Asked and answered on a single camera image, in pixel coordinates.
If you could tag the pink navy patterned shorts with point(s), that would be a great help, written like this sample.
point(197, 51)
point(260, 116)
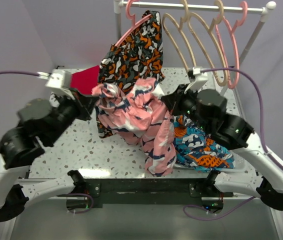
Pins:
point(140, 118)

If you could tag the red folded cloth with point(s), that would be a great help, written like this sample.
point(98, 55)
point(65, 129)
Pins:
point(84, 81)

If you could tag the left pink hanger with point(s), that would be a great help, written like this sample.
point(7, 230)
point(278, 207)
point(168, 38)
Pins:
point(134, 23)

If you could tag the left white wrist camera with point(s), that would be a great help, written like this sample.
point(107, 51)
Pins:
point(59, 82)

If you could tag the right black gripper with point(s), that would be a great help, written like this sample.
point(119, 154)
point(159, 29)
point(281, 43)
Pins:
point(173, 100)

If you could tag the orange black camo shorts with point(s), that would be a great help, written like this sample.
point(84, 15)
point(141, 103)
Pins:
point(139, 56)

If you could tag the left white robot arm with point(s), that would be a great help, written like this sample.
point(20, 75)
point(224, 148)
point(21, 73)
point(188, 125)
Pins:
point(17, 152)

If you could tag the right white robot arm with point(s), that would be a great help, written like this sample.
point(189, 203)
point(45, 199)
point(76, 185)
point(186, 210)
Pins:
point(267, 183)

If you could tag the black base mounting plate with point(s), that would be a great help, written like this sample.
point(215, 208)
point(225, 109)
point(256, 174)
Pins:
point(97, 192)

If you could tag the white plastic basket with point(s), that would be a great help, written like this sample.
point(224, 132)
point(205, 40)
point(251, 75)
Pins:
point(239, 167)

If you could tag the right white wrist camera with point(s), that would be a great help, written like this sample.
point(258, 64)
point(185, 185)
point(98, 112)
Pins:
point(197, 79)

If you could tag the blue orange patterned shorts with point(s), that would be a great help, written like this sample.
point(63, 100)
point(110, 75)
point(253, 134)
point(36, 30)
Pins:
point(195, 148)

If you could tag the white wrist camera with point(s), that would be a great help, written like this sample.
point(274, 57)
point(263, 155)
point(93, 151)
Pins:
point(59, 82)
point(197, 79)

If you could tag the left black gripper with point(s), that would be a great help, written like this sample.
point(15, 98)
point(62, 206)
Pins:
point(85, 103)

